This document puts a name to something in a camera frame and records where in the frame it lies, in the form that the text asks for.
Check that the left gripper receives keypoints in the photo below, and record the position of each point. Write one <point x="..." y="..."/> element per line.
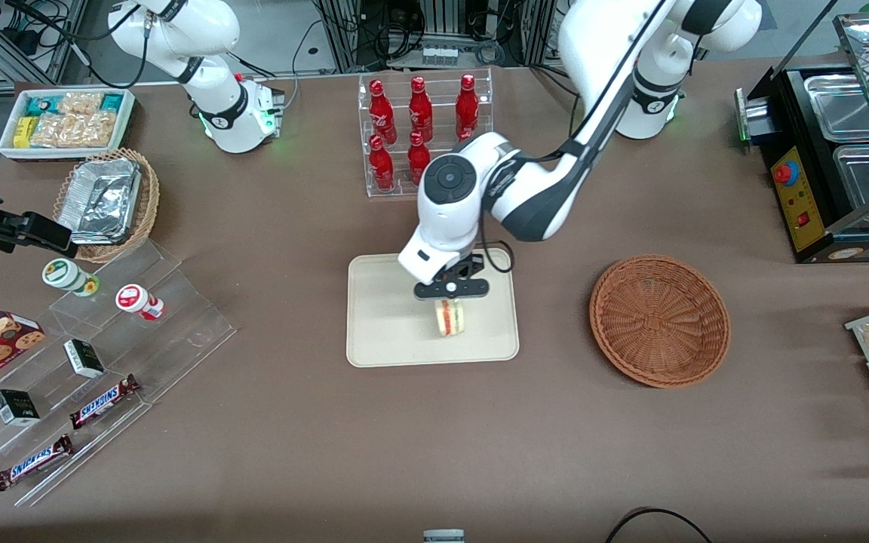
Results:
<point x="472" y="265"/>

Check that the triangle sandwich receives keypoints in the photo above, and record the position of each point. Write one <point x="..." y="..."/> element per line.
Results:
<point x="449" y="320"/>

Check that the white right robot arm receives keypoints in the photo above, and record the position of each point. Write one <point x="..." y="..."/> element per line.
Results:
<point x="216" y="98"/>

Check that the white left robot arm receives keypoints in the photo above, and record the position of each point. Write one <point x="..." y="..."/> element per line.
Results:
<point x="540" y="196"/>

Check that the cream plastic serving tray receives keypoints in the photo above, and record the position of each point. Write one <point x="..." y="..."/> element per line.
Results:
<point x="382" y="317"/>

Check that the light oval wicker basket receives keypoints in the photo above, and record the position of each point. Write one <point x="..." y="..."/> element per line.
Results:
<point x="149" y="204"/>

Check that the round brown wicker basket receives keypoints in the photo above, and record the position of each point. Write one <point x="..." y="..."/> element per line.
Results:
<point x="659" y="320"/>

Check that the green cap yogurt bottle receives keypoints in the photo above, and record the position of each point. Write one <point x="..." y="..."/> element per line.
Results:
<point x="69" y="275"/>

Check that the stacked aluminium foil containers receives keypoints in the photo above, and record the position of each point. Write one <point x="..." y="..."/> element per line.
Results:
<point x="99" y="200"/>

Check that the yellow snack pack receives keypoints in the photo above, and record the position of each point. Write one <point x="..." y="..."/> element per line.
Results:
<point x="23" y="133"/>

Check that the large clear cracker bag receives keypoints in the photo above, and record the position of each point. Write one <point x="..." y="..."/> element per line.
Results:
<point x="72" y="130"/>

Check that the red cap yogurt bottle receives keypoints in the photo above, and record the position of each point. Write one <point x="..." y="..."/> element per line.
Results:
<point x="136" y="300"/>

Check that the clear acrylic bottle rack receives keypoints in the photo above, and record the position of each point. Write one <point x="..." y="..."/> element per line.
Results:
<point x="400" y="188"/>

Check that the small black box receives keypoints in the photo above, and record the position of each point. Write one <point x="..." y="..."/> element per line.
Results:
<point x="16" y="407"/>
<point x="84" y="358"/>

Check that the green snack pack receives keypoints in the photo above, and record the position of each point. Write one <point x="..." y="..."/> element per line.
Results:
<point x="41" y="106"/>

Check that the white rectangular snack bin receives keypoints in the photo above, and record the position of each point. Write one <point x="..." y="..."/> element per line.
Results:
<point x="129" y="124"/>

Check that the small clear cracker bag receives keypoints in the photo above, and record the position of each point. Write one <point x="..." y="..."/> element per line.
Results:
<point x="80" y="102"/>

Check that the teal snack pack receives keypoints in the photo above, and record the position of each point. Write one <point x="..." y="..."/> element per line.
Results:
<point x="112" y="101"/>

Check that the clear acrylic step display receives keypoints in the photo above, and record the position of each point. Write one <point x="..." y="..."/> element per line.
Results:
<point x="178" y="332"/>

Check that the Snickers chocolate bar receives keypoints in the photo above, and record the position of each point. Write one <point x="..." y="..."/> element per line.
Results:
<point x="102" y="401"/>
<point x="31" y="461"/>

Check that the grey device at table edge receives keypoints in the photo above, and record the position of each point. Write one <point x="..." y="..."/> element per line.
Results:
<point x="443" y="536"/>

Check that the white power strip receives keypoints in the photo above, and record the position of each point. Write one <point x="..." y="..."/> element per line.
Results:
<point x="440" y="56"/>

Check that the black hot food warmer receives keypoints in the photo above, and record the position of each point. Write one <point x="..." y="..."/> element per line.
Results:
<point x="800" y="204"/>

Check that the aluminium frame rack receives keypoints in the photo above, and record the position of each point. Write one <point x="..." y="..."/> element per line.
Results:
<point x="344" y="34"/>

